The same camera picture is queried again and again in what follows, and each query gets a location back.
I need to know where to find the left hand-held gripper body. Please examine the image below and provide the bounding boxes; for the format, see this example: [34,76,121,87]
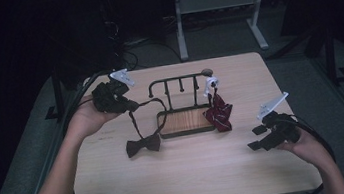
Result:
[88,67,141,118]

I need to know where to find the black floor cables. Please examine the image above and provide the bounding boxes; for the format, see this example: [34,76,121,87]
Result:
[109,12,184,73]

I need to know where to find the black metal stand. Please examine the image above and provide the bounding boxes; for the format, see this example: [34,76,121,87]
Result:
[38,65,70,122]
[317,22,344,87]

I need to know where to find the grey metal desk frame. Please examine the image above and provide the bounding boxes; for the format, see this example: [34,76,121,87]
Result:
[171,0,277,63]

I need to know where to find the person's left hand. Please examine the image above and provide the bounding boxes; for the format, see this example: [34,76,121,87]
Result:
[63,90,126,142]

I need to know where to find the white plastic clip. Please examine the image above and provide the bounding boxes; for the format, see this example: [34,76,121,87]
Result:
[201,74,221,99]

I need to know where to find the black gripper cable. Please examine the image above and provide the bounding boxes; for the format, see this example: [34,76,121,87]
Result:
[290,108,342,194]
[55,69,130,194]

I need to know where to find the person's right hand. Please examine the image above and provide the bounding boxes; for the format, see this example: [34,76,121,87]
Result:
[274,127,325,166]

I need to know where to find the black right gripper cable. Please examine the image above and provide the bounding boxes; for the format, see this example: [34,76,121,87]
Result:
[290,108,342,194]

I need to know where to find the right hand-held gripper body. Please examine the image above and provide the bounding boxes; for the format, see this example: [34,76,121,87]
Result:
[254,90,303,152]

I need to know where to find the dark maroon bow tie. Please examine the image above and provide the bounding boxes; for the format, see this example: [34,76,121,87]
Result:
[119,96,173,159]

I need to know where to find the black rack with wooden base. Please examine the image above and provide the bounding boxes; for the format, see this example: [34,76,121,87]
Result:
[145,66,223,142]

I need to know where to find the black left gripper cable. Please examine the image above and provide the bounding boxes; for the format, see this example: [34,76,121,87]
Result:
[55,69,130,194]

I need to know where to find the red striped bow tie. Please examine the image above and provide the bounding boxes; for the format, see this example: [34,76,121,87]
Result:
[200,88,237,136]

